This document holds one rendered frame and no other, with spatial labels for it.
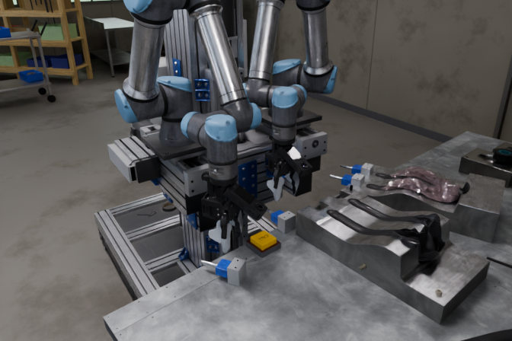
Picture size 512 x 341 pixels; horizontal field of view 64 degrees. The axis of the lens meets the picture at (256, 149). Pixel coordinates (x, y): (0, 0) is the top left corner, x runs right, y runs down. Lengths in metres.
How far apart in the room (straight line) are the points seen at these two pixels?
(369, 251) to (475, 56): 3.24
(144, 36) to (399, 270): 0.93
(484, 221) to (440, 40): 3.09
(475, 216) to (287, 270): 0.63
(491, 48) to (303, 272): 3.27
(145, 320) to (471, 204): 1.04
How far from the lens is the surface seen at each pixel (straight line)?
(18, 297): 2.69
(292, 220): 1.40
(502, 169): 1.91
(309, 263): 1.29
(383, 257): 1.18
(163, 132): 1.50
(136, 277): 2.23
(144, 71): 1.30
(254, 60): 1.38
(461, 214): 1.50
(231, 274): 1.19
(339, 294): 1.20
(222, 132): 0.97
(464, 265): 1.30
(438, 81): 4.47
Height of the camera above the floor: 1.61
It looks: 23 degrees down
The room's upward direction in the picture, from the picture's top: 1 degrees counter-clockwise
